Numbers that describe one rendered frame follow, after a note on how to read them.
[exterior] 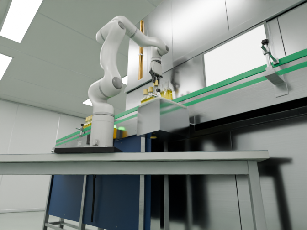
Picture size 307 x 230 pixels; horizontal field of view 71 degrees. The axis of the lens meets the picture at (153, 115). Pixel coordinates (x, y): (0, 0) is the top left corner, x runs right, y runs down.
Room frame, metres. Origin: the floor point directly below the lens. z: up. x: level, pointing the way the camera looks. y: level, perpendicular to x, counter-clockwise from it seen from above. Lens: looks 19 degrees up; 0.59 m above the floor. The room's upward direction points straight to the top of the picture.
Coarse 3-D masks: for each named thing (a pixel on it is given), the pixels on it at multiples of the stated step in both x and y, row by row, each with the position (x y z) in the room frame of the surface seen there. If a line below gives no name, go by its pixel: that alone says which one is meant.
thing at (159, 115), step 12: (144, 108) 1.03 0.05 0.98; (156, 108) 0.96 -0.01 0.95; (168, 108) 0.99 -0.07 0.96; (180, 108) 1.05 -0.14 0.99; (144, 120) 1.03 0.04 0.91; (156, 120) 0.96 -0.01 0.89; (168, 120) 0.99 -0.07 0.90; (180, 120) 1.05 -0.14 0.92; (192, 120) 1.14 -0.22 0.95; (144, 132) 1.03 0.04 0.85; (156, 132) 1.00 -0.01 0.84; (168, 132) 1.00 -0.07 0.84; (180, 132) 1.05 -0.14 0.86; (192, 132) 1.15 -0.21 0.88
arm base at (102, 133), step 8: (96, 120) 1.08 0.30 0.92; (104, 120) 1.07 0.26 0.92; (112, 120) 1.11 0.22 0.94; (96, 128) 1.07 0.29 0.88; (104, 128) 1.08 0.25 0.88; (112, 128) 1.11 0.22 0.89; (96, 136) 1.07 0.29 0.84; (104, 136) 1.08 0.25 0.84; (112, 136) 1.12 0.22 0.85; (96, 144) 1.07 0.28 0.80; (104, 144) 1.08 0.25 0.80; (112, 144) 1.13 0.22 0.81
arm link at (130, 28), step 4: (116, 16) 1.14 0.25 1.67; (120, 16) 1.14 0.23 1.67; (112, 20) 1.13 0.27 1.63; (120, 20) 1.14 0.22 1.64; (124, 20) 1.15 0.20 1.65; (128, 20) 1.18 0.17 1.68; (124, 24) 1.16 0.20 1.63; (128, 24) 1.18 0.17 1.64; (132, 24) 1.20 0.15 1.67; (128, 28) 1.20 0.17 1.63; (132, 28) 1.21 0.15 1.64; (136, 28) 1.23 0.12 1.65; (100, 32) 1.11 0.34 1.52; (128, 32) 1.22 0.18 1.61; (132, 32) 1.23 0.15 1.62; (96, 36) 1.15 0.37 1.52; (100, 36) 1.13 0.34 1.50; (128, 36) 1.26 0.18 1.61; (100, 40) 1.15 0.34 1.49; (104, 40) 1.14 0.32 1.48
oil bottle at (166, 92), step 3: (165, 87) 1.36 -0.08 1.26; (168, 87) 1.35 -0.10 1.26; (162, 90) 1.37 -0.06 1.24; (165, 90) 1.35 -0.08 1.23; (168, 90) 1.34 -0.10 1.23; (171, 90) 1.36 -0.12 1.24; (162, 93) 1.37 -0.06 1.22; (165, 93) 1.35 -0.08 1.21; (168, 93) 1.34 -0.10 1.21; (171, 93) 1.36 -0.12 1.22; (162, 96) 1.37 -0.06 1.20; (165, 96) 1.35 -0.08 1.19; (168, 96) 1.34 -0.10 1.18; (171, 96) 1.36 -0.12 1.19; (171, 99) 1.36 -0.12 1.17
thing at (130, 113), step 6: (132, 108) 1.43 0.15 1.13; (120, 114) 1.55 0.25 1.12; (126, 114) 1.49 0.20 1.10; (132, 114) 1.44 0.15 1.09; (114, 120) 1.61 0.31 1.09; (120, 120) 1.54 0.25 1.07; (90, 126) 1.90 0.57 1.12; (78, 132) 2.08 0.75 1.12; (84, 132) 1.99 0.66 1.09; (90, 132) 1.89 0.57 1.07; (60, 138) 2.43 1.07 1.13; (66, 138) 2.30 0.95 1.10; (72, 138) 2.18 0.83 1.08; (60, 144) 2.41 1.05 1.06
